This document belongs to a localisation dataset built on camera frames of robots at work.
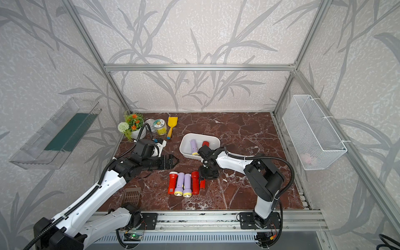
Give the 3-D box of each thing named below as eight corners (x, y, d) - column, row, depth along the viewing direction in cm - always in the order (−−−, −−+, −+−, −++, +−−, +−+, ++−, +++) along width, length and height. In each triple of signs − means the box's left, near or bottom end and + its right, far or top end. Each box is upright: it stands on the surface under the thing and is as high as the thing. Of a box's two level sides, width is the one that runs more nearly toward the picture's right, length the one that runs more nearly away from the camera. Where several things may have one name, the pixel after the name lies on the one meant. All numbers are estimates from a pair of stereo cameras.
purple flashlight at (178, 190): (175, 196, 83) (173, 194, 80) (178, 174, 91) (177, 172, 88) (182, 196, 83) (181, 194, 80) (185, 174, 91) (184, 172, 88)
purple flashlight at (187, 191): (183, 197, 83) (182, 195, 80) (184, 175, 91) (184, 173, 88) (191, 197, 83) (191, 195, 80) (192, 175, 91) (191, 172, 88)
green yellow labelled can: (155, 135, 109) (151, 128, 102) (157, 126, 114) (154, 118, 108) (165, 135, 109) (163, 128, 102) (168, 126, 114) (165, 119, 108)
